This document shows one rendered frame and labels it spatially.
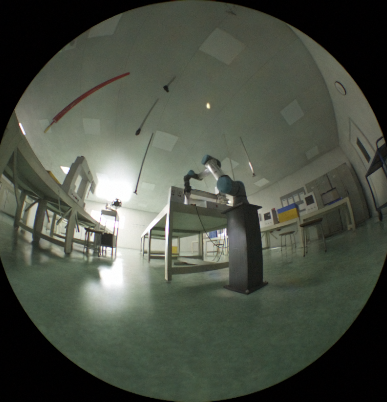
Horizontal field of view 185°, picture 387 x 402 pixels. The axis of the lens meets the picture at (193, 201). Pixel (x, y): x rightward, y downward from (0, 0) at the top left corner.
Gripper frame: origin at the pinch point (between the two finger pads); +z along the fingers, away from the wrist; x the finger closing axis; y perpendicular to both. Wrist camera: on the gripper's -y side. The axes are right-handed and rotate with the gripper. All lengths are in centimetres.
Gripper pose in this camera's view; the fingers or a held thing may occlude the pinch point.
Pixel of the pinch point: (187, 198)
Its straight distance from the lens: 139.8
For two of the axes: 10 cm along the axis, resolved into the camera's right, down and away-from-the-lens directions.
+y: 3.6, -5.8, -7.3
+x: 9.3, 1.4, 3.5
